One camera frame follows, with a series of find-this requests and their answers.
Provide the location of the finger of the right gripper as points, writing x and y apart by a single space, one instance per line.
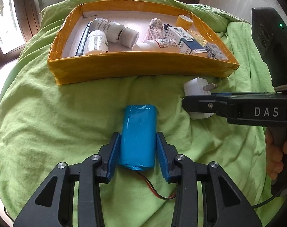
205 105
220 94

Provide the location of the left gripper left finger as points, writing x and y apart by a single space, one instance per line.
52 202

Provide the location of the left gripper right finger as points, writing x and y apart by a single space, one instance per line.
223 202

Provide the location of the white power adapter plug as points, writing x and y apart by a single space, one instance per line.
198 86

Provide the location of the green white medicine box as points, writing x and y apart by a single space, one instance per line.
213 51

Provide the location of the blue battery pack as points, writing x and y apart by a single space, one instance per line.
138 138

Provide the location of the white bottle red label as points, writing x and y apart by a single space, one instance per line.
158 45

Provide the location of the yellow round jar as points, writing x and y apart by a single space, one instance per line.
184 22

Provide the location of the pink white cream tube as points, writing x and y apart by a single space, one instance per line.
155 30

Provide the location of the white bottle green label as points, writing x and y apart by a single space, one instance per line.
115 32

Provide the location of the black marker pen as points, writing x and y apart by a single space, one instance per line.
80 49

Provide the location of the small white pill bottle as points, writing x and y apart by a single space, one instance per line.
96 43

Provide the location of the right hand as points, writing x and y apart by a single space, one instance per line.
274 155

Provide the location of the blue white medicine box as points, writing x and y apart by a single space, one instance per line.
187 44

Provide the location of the green bed sheet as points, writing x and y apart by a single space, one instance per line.
42 124

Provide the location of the green patterned pillow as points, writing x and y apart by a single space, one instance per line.
230 17

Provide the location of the yellow cardboard tray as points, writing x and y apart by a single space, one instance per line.
127 63

